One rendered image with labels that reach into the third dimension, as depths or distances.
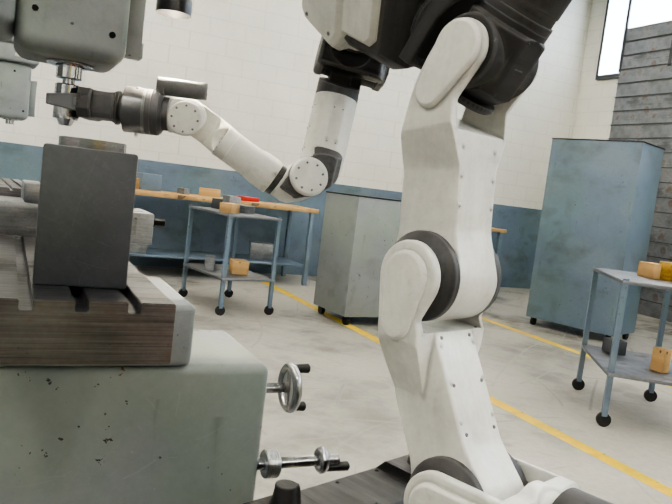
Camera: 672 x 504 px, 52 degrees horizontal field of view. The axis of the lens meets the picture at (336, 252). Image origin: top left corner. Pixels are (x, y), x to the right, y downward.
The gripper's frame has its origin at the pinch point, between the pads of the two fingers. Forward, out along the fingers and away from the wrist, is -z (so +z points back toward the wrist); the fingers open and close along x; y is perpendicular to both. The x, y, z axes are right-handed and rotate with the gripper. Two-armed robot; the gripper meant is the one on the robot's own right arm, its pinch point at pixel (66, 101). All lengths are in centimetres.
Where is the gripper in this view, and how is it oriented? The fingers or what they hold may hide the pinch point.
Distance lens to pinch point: 144.5
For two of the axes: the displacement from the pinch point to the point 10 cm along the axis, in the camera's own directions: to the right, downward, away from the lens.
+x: 1.1, 1.1, -9.9
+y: -1.1, 9.9, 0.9
